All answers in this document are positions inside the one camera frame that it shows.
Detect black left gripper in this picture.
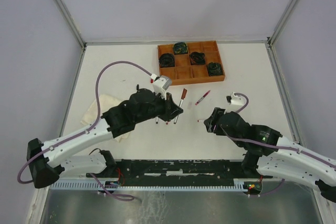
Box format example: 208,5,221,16
135,90,183,124

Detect white pen brown end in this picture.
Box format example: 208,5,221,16
173,99,184,124

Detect brown pen cap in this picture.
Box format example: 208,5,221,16
181,88,187,100

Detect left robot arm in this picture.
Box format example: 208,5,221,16
27,88,183,189

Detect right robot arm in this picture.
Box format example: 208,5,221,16
204,108,335,202

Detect wooden compartment tray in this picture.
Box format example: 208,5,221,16
157,40,225,86

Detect cream folded cloth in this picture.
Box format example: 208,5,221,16
80,94,130,142

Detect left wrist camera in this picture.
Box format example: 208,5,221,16
151,73,172,100

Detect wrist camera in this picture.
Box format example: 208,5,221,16
151,73,172,100
226,92,245,106

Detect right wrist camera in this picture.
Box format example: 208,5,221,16
226,92,245,106

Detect coiled black cable left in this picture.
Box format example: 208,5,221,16
159,53,176,68

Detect coiled black cable front right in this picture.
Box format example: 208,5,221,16
206,62,224,76

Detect coiled black cable centre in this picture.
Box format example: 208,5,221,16
189,51,206,66

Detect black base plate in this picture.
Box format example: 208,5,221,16
95,159,261,185

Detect coiled green black cable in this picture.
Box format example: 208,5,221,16
172,41,189,56

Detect white slotted cable duct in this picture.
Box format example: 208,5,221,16
50,177,261,192

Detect aluminium frame back rail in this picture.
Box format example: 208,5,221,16
85,39,268,47

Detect aluminium frame left post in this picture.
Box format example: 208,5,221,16
53,0,86,48

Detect aluminium frame post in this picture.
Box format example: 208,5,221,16
53,0,86,48
267,0,300,48

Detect aluminium frame right post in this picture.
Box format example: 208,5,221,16
267,0,300,48

